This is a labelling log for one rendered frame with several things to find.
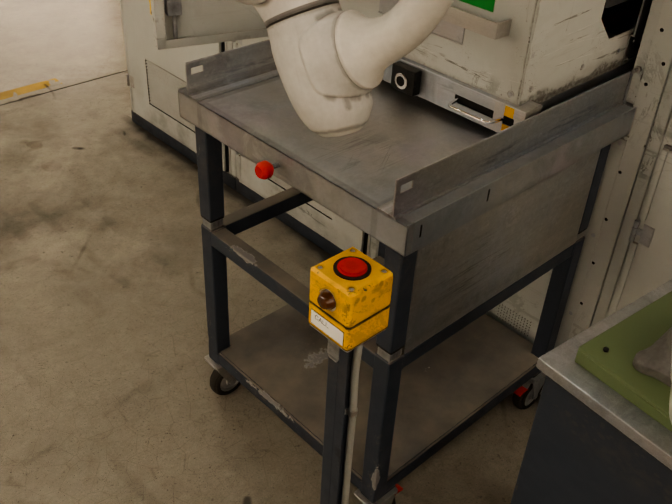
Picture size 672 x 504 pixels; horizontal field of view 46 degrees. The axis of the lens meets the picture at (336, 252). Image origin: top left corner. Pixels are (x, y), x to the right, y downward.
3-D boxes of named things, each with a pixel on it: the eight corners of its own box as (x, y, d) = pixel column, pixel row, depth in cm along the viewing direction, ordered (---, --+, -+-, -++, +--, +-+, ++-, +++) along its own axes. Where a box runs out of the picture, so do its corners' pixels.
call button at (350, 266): (351, 288, 102) (352, 278, 101) (330, 273, 104) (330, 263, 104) (373, 276, 104) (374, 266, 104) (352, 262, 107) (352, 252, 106)
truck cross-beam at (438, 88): (519, 143, 142) (526, 112, 139) (316, 49, 173) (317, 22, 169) (536, 135, 145) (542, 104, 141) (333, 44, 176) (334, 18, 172)
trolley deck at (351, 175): (404, 257, 125) (408, 225, 122) (179, 116, 161) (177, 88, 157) (629, 133, 164) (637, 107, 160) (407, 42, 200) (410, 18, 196)
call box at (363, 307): (346, 355, 105) (350, 295, 99) (306, 324, 110) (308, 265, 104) (388, 329, 110) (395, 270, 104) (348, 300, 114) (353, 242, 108)
